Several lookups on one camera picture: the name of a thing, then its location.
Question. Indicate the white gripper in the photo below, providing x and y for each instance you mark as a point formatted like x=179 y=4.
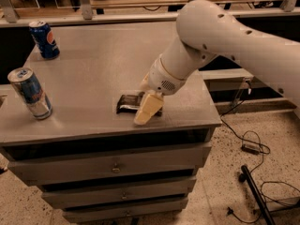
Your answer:
x=161 y=78

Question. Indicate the dark chocolate rxbar wrapper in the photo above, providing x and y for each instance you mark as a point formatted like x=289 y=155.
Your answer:
x=131 y=104

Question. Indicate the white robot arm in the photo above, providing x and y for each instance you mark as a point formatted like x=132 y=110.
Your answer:
x=205 y=31

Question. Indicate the grey drawer cabinet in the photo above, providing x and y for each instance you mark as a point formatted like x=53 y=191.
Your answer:
x=96 y=66

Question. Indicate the middle grey drawer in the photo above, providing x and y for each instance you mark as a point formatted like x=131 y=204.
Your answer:
x=120 y=192

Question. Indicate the grey drawer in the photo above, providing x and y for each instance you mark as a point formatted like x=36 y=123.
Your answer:
x=126 y=210
x=120 y=192
x=64 y=169

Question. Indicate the black power adapter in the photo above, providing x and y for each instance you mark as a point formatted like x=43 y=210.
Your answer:
x=250 y=149

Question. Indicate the blue pepsi can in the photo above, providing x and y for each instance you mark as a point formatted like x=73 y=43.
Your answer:
x=42 y=34

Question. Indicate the silver blue red bull can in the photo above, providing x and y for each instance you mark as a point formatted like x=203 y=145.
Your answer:
x=26 y=84

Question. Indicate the top grey drawer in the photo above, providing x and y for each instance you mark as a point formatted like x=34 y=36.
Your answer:
x=64 y=169

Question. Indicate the bottom grey drawer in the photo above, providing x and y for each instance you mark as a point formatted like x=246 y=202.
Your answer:
x=126 y=210

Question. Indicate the metal railing frame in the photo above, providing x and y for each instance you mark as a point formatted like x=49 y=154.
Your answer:
x=93 y=7

